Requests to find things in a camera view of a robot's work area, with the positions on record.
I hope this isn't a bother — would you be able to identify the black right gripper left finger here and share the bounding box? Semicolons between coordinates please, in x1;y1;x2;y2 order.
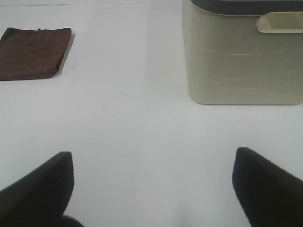
0;151;82;227

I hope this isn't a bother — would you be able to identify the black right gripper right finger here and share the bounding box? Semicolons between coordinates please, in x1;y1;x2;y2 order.
232;147;303;227

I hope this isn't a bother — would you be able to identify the brown folded towel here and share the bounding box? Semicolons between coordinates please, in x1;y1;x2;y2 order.
0;27;71;81

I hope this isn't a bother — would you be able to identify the beige plastic bin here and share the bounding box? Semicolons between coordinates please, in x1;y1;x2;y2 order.
182;0;303;105

